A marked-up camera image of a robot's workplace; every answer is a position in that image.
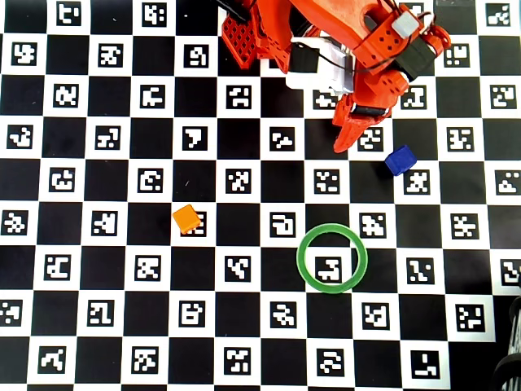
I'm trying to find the red gripper black motor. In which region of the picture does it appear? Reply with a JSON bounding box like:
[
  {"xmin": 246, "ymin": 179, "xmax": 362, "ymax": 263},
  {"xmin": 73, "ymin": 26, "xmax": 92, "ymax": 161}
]
[{"xmin": 332, "ymin": 68, "xmax": 409, "ymax": 154}]

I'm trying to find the blue cube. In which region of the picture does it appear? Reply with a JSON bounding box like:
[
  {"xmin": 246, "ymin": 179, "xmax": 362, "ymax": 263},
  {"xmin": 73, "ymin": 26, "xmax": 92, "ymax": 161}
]
[{"xmin": 383, "ymin": 144, "xmax": 418, "ymax": 177}]

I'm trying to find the orange cube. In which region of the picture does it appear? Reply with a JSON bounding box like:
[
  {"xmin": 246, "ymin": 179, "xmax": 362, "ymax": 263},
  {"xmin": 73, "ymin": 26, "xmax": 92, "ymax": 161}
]
[{"xmin": 172, "ymin": 204, "xmax": 203, "ymax": 235}]

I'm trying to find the black white ArUco checkerboard mat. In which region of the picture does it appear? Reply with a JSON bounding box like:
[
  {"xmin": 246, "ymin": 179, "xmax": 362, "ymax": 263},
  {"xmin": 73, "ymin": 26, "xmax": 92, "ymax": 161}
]
[{"xmin": 0, "ymin": 0, "xmax": 521, "ymax": 391}]

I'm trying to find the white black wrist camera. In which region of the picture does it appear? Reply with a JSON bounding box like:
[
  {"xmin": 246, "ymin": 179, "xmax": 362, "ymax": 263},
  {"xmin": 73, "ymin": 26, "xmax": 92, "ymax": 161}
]
[{"xmin": 284, "ymin": 35, "xmax": 357, "ymax": 93}]

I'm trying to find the green flat ring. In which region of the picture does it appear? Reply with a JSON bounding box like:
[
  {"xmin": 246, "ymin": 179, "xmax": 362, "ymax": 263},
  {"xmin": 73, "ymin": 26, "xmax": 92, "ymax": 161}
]
[{"xmin": 296, "ymin": 222, "xmax": 369, "ymax": 295}]

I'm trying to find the black plug cable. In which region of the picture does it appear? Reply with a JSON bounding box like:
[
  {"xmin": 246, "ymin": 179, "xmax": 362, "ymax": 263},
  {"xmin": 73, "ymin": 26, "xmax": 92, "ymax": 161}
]
[{"xmin": 214, "ymin": 0, "xmax": 250, "ymax": 22}]

